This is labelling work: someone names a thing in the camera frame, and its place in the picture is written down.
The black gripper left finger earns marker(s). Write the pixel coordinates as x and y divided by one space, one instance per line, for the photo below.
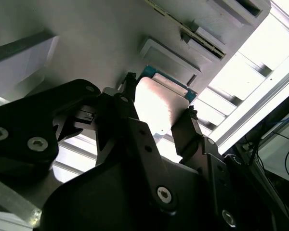
38 120

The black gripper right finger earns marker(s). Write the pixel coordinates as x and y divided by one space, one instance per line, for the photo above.
214 168

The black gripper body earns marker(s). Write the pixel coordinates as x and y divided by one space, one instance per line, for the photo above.
98 204

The silver CPU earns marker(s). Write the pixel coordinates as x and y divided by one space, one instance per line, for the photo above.
159 108

